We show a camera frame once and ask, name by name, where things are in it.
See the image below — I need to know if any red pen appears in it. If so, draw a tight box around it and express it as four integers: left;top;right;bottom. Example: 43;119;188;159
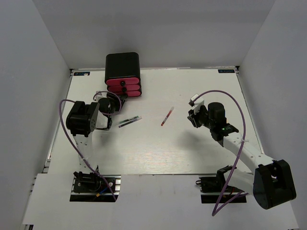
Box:
161;106;174;126

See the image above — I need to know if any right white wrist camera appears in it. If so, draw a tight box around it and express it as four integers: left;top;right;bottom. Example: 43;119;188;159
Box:
189;94;204;113

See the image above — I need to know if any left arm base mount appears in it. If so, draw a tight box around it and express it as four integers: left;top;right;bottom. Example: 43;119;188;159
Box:
70;172;121;203

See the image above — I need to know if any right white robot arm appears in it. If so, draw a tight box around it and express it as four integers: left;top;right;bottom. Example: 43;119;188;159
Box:
188;99;296;209

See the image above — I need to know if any pink top drawer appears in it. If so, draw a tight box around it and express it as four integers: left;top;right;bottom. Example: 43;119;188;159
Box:
106;77;140;87

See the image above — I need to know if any black drawer cabinet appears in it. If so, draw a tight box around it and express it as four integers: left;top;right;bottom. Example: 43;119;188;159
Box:
105;52;142;90

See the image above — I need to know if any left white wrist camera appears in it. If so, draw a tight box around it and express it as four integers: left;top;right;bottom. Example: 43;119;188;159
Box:
93;91;108;102

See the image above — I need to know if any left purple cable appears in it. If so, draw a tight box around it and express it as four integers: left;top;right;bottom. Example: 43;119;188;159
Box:
59;90;122;202

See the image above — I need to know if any pink drawer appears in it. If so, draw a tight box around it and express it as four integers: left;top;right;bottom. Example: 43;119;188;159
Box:
106;77;140;87
107;84;141;92
114;90;142;99

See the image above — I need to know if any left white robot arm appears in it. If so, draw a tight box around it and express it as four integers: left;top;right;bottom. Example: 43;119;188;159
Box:
66;91;128;173

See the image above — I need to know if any right blue corner label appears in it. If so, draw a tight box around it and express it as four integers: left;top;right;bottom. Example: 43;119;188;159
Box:
218;69;235;73

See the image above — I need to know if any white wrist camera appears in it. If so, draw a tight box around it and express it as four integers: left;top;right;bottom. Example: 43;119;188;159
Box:
189;94;204;113
93;91;108;102

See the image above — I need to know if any blue corner label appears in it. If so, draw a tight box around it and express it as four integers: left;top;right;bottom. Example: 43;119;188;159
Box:
218;69;235;73
73;71;90;76

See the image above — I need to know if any pink bottom drawer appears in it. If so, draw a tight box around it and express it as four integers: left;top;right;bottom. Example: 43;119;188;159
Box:
114;90;142;99

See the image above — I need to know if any left blue corner label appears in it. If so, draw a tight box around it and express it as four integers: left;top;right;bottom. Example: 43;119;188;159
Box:
73;71;90;76

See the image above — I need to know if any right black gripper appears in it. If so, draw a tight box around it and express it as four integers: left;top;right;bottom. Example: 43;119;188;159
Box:
188;104;215;129

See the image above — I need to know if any green capped pen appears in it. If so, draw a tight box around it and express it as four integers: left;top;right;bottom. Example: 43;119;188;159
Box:
118;116;139;125

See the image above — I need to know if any blue pen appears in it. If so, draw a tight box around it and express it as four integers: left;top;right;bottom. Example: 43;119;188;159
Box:
118;117;142;128

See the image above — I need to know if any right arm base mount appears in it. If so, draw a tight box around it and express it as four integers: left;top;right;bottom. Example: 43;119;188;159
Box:
195;165;240;204

